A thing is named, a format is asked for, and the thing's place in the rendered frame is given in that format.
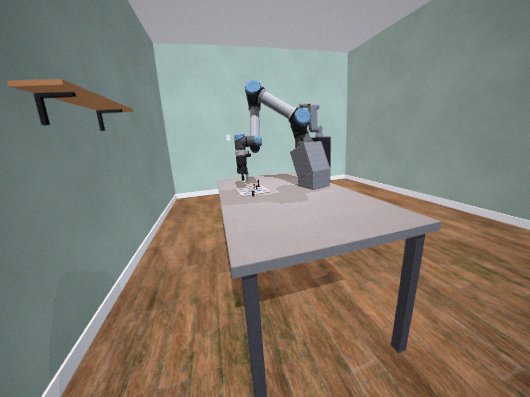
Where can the blue and cream chessboard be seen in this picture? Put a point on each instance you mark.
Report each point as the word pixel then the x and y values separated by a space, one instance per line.
pixel 259 190

